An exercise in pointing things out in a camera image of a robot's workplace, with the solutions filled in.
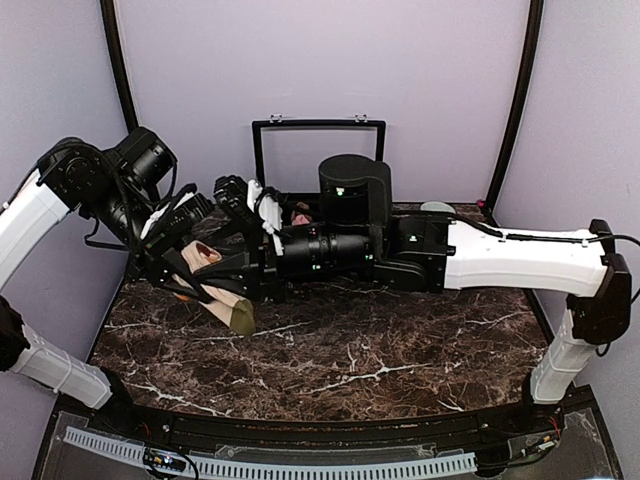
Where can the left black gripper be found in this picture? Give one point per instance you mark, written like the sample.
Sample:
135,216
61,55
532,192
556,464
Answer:
158,250

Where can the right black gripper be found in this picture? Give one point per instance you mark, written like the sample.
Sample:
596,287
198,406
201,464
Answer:
258,270

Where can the pink patterned sock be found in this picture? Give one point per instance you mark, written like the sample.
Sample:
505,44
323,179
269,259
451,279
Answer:
300,219

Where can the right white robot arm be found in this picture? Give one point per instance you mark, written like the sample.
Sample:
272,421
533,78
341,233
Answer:
356,231

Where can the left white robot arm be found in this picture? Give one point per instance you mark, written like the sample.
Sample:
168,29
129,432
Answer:
117,189

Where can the black glass-lid storage box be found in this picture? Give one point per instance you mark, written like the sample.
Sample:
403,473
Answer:
288,151

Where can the far pale green bowl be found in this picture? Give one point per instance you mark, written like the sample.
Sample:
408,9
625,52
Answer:
437,206

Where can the small circuit board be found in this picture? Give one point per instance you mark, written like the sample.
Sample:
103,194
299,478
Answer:
160,459

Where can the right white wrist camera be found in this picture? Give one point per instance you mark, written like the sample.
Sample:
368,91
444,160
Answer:
263,202

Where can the white slotted cable duct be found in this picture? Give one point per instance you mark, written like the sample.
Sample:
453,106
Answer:
241,462

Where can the left black frame post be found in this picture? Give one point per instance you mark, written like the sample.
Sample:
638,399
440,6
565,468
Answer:
117,61

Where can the black frame post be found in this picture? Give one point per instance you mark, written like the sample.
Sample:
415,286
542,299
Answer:
117,61
520,94

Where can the right black frame post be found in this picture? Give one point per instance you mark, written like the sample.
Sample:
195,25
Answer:
520,94

